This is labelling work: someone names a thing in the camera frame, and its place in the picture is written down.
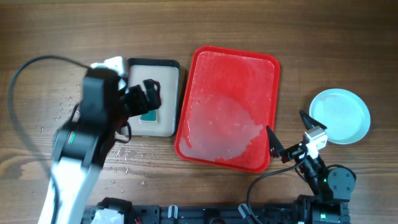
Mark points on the green yellow sponge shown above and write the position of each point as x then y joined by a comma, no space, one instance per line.
150,117

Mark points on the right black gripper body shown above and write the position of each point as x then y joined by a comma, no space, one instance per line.
313,171

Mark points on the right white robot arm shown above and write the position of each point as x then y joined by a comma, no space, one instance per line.
331,185

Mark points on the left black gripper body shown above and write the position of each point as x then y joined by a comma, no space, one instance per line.
127,101

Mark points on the black water tray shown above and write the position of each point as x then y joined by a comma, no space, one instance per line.
167,73

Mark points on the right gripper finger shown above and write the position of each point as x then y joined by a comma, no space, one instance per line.
309,122
276,149

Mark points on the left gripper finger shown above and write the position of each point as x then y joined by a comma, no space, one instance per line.
136,100
152,93

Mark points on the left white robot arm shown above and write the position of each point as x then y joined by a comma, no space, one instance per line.
80,146

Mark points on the red plastic tray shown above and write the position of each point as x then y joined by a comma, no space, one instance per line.
230,100

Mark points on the light blue plate top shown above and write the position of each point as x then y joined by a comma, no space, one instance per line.
344,113

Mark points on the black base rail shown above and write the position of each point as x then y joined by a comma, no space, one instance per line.
155,214

